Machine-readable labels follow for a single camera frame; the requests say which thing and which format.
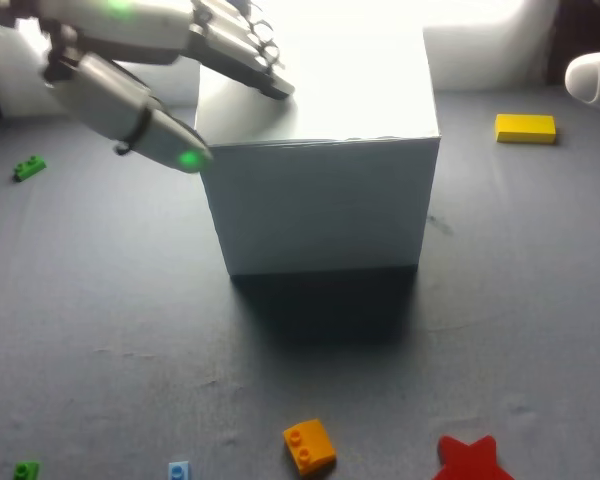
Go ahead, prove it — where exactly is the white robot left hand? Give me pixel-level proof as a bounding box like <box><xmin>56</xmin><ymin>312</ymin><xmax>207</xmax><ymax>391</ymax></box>
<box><xmin>0</xmin><ymin>0</ymin><xmax>296</xmax><ymax>174</ymax></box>

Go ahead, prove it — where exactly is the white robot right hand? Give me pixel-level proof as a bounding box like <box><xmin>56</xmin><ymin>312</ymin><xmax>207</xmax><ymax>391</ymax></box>
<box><xmin>564</xmin><ymin>49</ymin><xmax>600</xmax><ymax>104</ymax></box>

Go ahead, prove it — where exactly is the cardboard box with flaps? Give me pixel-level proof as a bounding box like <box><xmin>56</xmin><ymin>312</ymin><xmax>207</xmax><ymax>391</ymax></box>
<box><xmin>193</xmin><ymin>24</ymin><xmax>442</xmax><ymax>279</ymax></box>

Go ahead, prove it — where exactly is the yellow-orange flat block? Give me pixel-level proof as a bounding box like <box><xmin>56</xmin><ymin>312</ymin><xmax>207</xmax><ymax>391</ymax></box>
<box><xmin>494</xmin><ymin>113</ymin><xmax>557</xmax><ymax>146</ymax></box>

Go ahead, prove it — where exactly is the white backdrop sheet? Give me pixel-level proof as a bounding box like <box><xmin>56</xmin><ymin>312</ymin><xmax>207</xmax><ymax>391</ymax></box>
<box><xmin>0</xmin><ymin>0</ymin><xmax>566</xmax><ymax>119</ymax></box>

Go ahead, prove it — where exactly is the green toy brick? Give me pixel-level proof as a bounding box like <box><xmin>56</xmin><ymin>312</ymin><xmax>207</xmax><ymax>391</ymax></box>
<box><xmin>12</xmin><ymin>459</ymin><xmax>42</xmax><ymax>480</ymax></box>
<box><xmin>12</xmin><ymin>155</ymin><xmax>47</xmax><ymax>184</ymax></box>

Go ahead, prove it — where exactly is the grey table cloth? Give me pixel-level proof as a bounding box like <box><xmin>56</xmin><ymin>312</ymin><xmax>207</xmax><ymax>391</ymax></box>
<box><xmin>0</xmin><ymin>87</ymin><xmax>600</xmax><ymax>480</ymax></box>

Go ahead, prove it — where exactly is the red star toy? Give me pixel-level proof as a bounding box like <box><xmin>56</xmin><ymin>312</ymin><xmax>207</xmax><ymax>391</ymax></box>
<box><xmin>432</xmin><ymin>434</ymin><xmax>516</xmax><ymax>480</ymax></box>

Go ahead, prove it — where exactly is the orange toy brick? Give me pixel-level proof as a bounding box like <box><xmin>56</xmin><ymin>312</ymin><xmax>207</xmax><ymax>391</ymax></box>
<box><xmin>282</xmin><ymin>418</ymin><xmax>339</xmax><ymax>476</ymax></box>

